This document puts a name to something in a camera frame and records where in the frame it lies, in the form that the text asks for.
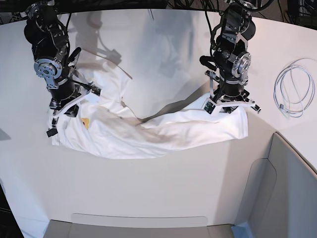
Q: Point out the white t-shirt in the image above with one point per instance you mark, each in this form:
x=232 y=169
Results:
x=109 y=129

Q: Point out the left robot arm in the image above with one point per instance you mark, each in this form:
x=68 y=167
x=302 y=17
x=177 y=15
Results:
x=229 y=60

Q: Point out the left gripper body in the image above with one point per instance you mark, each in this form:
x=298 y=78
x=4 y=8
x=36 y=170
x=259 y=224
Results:
x=224 y=103

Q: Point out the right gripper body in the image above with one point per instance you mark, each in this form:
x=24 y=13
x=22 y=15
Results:
x=70 y=106

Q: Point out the beige chair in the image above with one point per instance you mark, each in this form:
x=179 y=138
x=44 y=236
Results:
x=278 y=200

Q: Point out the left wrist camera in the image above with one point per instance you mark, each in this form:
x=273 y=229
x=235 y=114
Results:
x=209 y=106

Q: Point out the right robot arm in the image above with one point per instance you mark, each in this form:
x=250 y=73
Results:
x=55 y=63

